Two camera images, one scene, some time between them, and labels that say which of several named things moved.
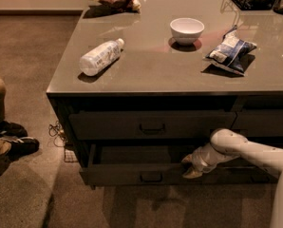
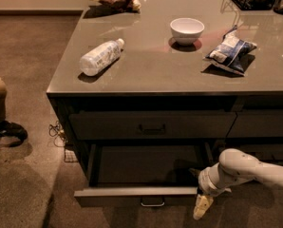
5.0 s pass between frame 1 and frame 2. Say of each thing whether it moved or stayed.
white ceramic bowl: stayed
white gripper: moved
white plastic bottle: stayed
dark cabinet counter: stayed
